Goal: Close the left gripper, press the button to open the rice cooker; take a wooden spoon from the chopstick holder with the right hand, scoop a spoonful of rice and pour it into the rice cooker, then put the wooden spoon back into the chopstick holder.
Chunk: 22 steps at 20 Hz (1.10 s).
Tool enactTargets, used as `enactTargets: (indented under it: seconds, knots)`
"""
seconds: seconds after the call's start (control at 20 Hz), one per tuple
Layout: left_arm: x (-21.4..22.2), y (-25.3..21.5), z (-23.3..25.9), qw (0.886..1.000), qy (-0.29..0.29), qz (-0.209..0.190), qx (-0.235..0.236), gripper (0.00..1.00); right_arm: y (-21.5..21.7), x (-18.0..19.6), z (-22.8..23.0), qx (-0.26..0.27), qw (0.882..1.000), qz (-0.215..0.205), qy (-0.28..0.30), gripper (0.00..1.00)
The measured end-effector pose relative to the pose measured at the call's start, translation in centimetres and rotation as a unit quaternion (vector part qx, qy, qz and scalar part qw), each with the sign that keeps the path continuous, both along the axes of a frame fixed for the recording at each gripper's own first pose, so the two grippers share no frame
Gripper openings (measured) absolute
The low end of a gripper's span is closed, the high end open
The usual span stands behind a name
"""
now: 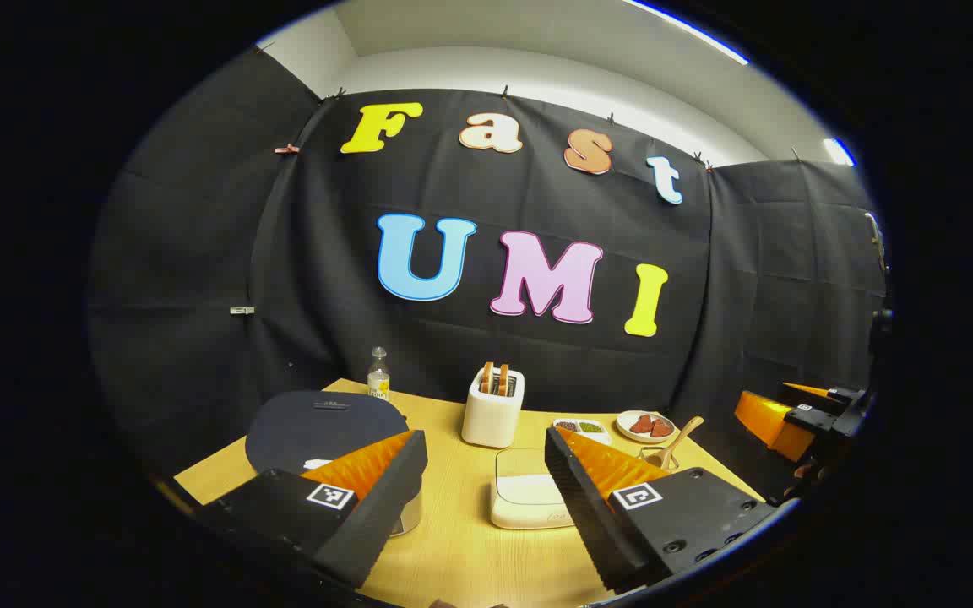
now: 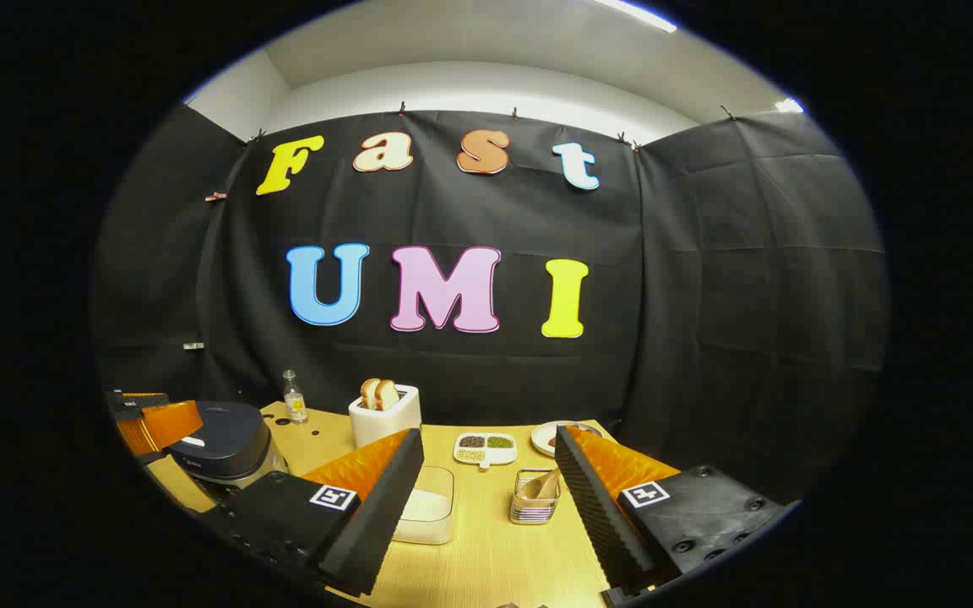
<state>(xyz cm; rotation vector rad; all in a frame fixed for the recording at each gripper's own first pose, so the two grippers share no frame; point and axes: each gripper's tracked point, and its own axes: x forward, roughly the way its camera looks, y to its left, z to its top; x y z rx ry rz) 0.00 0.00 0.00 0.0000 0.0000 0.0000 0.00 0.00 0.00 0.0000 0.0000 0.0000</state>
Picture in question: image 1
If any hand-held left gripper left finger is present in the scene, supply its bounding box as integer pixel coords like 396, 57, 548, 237
191, 429, 429, 590

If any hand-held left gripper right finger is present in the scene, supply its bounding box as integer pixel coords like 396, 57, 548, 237
544, 426, 781, 594

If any wooden spoon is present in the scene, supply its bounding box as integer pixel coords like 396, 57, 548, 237
650, 416, 705, 469

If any dark blue rice cooker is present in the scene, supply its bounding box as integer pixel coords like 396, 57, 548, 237
245, 390, 424, 538

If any white divided dish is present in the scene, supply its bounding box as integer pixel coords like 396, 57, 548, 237
552, 418, 612, 446

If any round white plate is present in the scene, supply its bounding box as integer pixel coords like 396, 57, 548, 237
616, 410, 677, 444

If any small clear glass bottle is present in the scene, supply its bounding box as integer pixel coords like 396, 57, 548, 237
367, 346, 391, 401

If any white toaster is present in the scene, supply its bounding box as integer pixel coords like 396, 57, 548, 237
461, 366, 526, 449

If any black backdrop cloth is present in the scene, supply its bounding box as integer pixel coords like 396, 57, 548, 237
88, 46, 889, 478

